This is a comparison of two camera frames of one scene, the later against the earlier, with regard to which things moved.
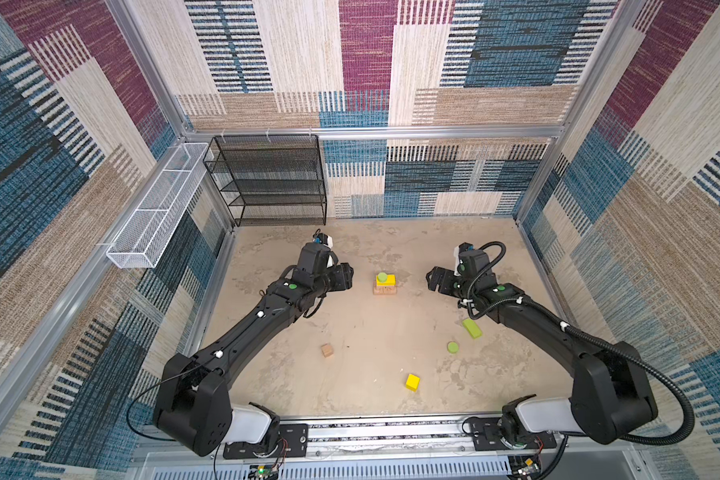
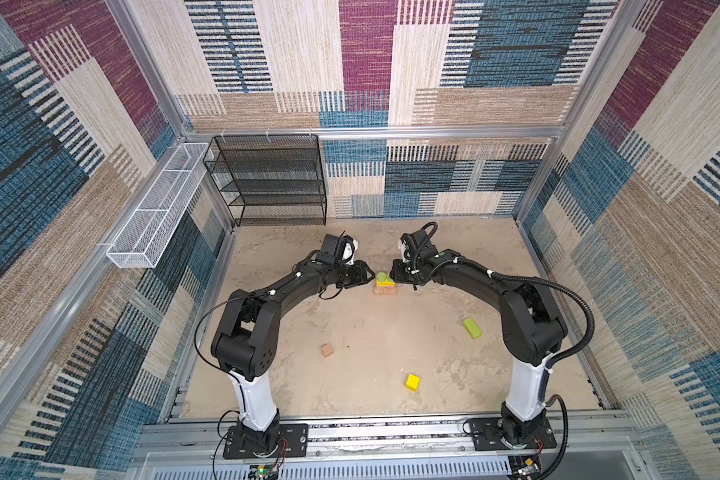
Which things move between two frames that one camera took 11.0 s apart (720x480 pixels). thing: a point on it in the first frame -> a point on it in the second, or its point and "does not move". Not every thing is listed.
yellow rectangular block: x=390 y=281 does not move
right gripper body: x=458 y=287 -> x=405 y=272
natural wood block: x=385 y=290 does not move
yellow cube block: x=413 y=382 does not move
